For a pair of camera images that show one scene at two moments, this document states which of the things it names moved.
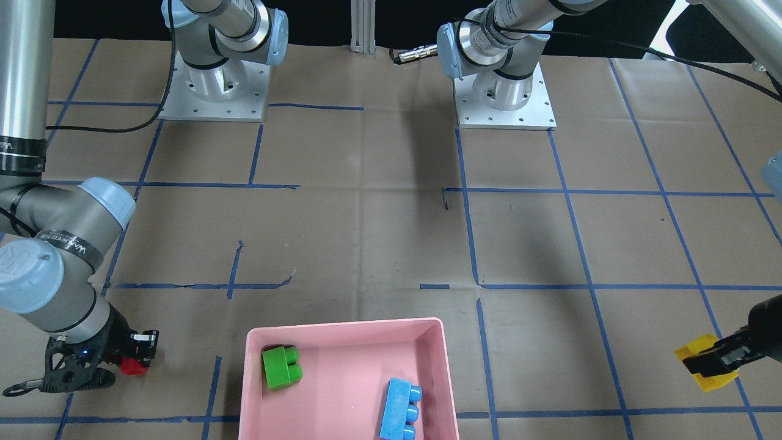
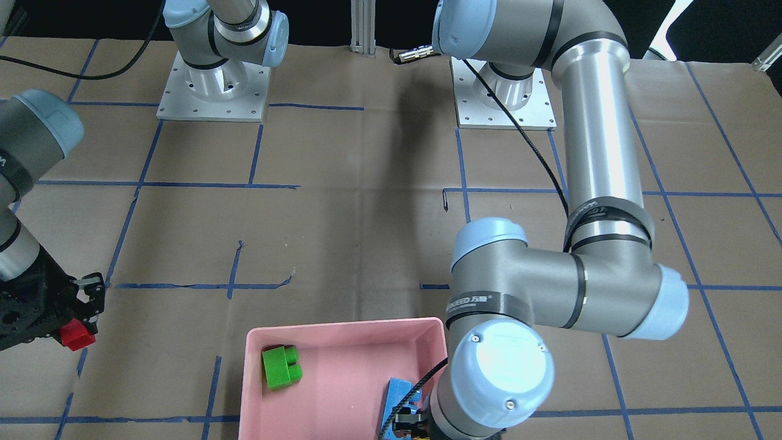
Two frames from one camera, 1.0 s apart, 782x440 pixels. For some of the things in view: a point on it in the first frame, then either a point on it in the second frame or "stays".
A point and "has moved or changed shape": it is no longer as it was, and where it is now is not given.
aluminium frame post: [363, 26] stays
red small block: [131, 366] has moved or changed shape
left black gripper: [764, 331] -> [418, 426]
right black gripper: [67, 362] -> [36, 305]
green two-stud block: [281, 366] stays
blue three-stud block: [399, 412] stays
